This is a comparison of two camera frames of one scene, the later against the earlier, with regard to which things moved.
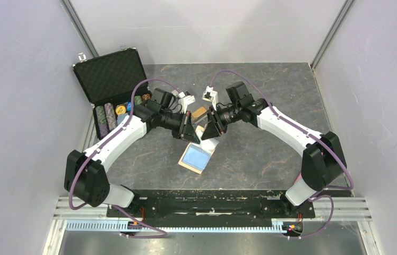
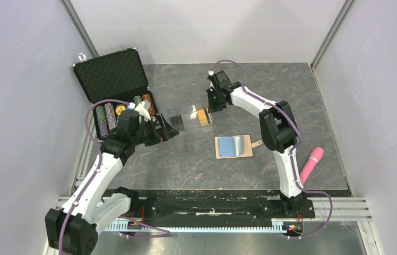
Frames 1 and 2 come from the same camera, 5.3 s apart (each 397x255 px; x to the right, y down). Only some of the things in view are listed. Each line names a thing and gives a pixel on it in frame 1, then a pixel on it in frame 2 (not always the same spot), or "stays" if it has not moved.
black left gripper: (186, 131) → (163, 133)
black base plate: (213, 206) stays
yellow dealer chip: (120, 110) stays
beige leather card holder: (196, 155) → (234, 146)
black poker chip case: (108, 82) stays
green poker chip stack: (101, 115) stays
